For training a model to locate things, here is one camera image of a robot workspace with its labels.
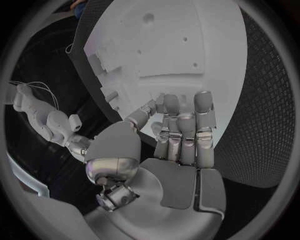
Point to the white task board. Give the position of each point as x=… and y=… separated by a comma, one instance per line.
x=168, y=56

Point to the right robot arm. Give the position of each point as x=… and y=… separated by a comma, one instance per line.
x=56, y=121

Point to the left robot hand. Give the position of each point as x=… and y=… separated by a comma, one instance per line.
x=164, y=187

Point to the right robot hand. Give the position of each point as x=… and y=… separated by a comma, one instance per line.
x=78, y=145

